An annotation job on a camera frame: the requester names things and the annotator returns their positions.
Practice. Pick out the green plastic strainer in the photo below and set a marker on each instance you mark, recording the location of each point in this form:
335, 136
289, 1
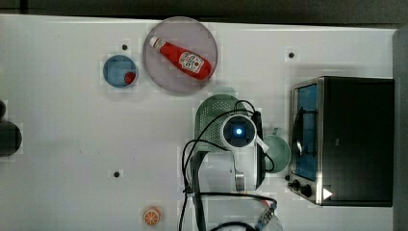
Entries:
209, 118

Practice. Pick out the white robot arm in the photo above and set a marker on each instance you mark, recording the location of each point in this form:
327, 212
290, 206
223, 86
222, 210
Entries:
227, 158

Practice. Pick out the red ketchup bottle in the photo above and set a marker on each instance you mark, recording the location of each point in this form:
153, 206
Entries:
185, 60

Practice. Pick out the mint green mug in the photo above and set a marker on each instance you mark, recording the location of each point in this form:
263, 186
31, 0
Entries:
279, 154

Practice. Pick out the grey round plate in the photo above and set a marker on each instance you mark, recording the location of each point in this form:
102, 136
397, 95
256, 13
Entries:
189, 34

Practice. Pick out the red toy strawberry in bowl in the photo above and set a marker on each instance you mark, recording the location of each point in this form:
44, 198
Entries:
129, 78

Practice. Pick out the blue small bowl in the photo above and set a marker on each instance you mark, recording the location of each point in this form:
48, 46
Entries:
116, 67

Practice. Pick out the toy orange half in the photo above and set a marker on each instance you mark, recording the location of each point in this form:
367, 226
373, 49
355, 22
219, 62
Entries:
152, 216

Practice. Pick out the toaster oven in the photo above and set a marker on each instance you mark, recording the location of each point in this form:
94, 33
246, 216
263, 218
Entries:
342, 141

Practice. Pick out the black cylinder pot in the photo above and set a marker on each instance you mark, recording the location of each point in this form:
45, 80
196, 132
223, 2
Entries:
10, 134

